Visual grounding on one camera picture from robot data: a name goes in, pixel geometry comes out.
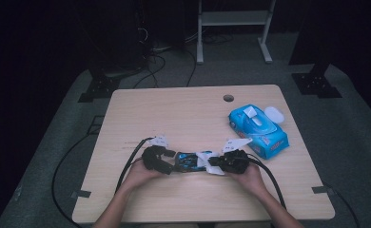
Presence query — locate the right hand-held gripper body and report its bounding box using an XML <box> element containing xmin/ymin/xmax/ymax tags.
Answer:
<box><xmin>221</xmin><ymin>138</ymin><xmax>253</xmax><ymax>175</ymax></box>

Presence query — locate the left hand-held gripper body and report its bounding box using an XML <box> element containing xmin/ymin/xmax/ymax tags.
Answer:
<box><xmin>141</xmin><ymin>135</ymin><xmax>169</xmax><ymax>171</ymax></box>

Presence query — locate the white wet wipe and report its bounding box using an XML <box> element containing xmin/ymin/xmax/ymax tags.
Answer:
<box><xmin>195</xmin><ymin>150</ymin><xmax>226</xmax><ymax>177</ymax></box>
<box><xmin>243</xmin><ymin>105</ymin><xmax>262</xmax><ymax>121</ymax></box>

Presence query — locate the black and blue toy car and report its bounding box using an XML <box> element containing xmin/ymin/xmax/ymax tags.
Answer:
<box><xmin>173</xmin><ymin>150</ymin><xmax>214</xmax><ymax>174</ymax></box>

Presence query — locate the blue wet wipes packet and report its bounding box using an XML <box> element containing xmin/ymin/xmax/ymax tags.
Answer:
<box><xmin>227</xmin><ymin>104</ymin><xmax>290</xmax><ymax>161</ymax></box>

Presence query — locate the person's left hand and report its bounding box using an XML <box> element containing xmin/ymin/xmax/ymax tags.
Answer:
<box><xmin>122</xmin><ymin>158</ymin><xmax>167</xmax><ymax>194</ymax></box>

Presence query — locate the person's right hand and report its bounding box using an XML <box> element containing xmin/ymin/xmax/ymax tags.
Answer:
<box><xmin>225</xmin><ymin>164</ymin><xmax>269</xmax><ymax>198</ymax></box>

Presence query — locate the grey tape strip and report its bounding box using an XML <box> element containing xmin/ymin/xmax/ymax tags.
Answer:
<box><xmin>70</xmin><ymin>189</ymin><xmax>92</xmax><ymax>200</ymax></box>
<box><xmin>311</xmin><ymin>185</ymin><xmax>334</xmax><ymax>195</ymax></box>

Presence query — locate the black stand base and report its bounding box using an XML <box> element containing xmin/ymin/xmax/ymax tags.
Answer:
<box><xmin>291</xmin><ymin>62</ymin><xmax>343</xmax><ymax>99</ymax></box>
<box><xmin>77</xmin><ymin>75</ymin><xmax>122</xmax><ymax>104</ymax></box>

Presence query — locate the dark computer tower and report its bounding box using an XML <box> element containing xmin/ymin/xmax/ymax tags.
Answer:
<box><xmin>87</xmin><ymin>0</ymin><xmax>148</xmax><ymax>72</ymax></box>

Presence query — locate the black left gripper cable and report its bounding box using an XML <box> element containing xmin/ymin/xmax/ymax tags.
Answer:
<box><xmin>114</xmin><ymin>137</ymin><xmax>155</xmax><ymax>194</ymax></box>

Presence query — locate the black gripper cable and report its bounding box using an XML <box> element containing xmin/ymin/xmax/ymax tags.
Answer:
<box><xmin>245</xmin><ymin>154</ymin><xmax>287</xmax><ymax>211</ymax></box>
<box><xmin>114</xmin><ymin>137</ymin><xmax>155</xmax><ymax>194</ymax></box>

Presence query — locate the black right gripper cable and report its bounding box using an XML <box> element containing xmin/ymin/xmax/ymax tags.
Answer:
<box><xmin>245</xmin><ymin>154</ymin><xmax>287</xmax><ymax>211</ymax></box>

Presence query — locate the black floor cable bundle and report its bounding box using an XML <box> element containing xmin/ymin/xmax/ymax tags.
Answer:
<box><xmin>132</xmin><ymin>31</ymin><xmax>235</xmax><ymax>89</ymax></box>

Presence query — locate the white metal desk frame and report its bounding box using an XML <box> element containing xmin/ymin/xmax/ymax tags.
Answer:
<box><xmin>196</xmin><ymin>0</ymin><xmax>277</xmax><ymax>66</ymax></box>

